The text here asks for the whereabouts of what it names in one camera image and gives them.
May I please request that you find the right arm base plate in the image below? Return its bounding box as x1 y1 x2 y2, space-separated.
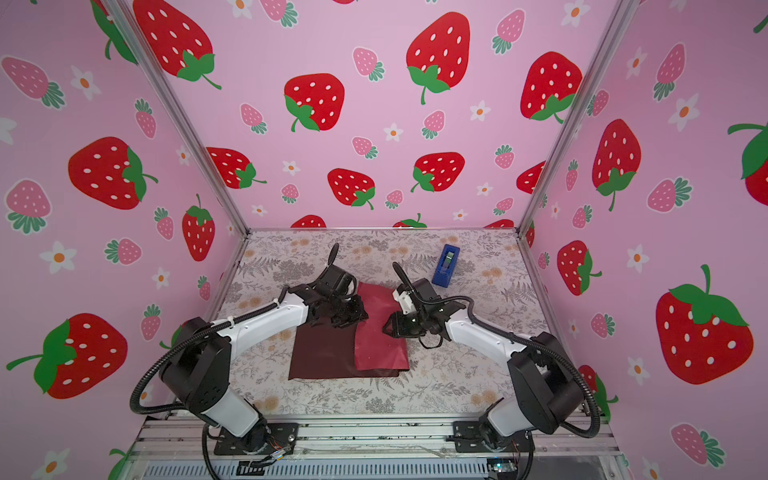
446 420 535 453

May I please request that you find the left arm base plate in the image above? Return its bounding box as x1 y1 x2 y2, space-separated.
214 422 299 457

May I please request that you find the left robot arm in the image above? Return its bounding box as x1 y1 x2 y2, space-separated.
129 265 368 451

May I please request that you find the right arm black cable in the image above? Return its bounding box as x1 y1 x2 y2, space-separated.
392 261 602 480

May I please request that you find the blue tape dispenser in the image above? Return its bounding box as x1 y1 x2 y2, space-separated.
432 244 460 288

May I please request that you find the aluminium rail frame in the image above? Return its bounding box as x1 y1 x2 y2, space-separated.
115 414 633 479

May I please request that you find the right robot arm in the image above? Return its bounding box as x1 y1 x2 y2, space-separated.
382 278 601 451

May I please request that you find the dark red wrapping paper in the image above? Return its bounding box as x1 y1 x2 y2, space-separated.
288 283 410 380

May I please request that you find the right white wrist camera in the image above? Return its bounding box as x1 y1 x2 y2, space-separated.
392 289 417 315

